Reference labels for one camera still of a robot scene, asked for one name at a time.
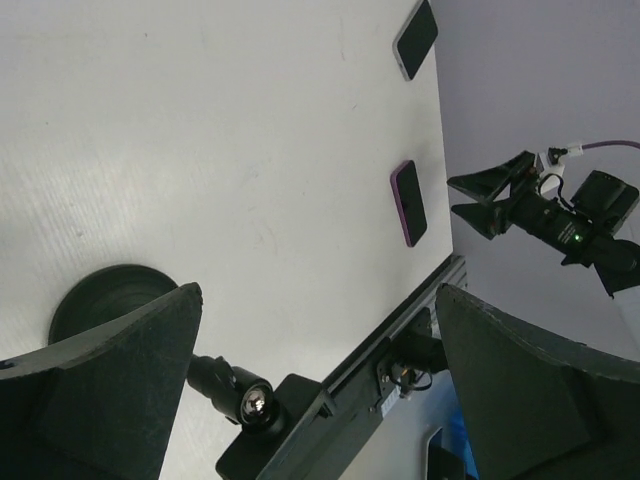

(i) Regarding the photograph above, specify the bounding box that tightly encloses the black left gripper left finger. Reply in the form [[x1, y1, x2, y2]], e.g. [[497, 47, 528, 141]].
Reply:
[[1, 283, 203, 479]]

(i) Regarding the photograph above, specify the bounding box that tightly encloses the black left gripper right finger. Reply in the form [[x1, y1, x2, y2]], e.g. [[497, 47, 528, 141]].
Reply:
[[436, 284, 639, 479]]

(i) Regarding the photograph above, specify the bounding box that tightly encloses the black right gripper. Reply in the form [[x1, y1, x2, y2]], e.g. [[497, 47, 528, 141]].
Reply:
[[447, 151, 639, 295]]

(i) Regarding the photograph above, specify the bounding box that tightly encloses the black phone stand round base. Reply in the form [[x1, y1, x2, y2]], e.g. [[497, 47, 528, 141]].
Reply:
[[48, 263, 337, 480]]

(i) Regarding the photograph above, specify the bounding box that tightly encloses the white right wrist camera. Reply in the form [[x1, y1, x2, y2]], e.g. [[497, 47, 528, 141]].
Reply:
[[535, 147, 568, 195]]

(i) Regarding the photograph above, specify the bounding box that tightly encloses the aluminium front rail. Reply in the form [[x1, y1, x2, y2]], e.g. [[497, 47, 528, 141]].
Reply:
[[322, 254, 468, 395]]

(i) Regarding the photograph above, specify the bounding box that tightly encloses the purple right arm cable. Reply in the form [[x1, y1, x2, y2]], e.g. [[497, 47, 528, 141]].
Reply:
[[547, 140, 640, 157]]

